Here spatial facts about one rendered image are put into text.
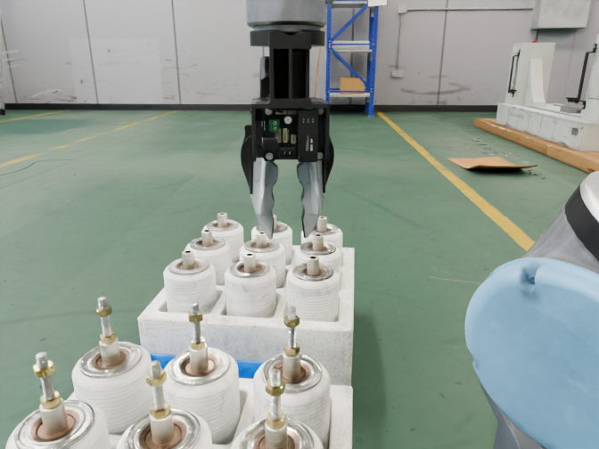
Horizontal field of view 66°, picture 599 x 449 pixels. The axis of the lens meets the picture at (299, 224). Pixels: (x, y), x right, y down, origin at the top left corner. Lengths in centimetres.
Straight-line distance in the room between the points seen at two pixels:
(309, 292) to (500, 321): 58
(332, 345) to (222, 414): 29
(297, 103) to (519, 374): 28
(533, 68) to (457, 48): 225
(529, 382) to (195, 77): 675
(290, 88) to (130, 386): 41
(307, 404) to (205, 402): 12
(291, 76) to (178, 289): 55
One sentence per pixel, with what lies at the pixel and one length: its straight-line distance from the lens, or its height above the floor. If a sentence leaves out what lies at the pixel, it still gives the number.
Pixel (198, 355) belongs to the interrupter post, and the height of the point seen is 28.
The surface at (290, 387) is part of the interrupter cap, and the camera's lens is 58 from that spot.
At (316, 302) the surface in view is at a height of 21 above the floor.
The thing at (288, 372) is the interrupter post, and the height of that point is 26.
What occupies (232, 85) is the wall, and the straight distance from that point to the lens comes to 682.
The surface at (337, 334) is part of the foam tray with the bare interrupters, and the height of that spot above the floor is 17.
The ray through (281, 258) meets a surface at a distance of 97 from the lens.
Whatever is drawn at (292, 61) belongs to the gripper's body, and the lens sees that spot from 45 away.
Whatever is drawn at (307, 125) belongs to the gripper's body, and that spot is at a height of 56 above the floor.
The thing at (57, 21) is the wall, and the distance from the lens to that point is 764.
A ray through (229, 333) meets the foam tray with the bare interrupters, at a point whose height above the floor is 16.
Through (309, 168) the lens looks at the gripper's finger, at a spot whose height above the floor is 51.
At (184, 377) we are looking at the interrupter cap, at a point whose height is 25.
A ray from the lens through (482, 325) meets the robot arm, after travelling 29.
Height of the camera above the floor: 61
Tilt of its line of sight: 19 degrees down
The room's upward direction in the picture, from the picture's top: straight up
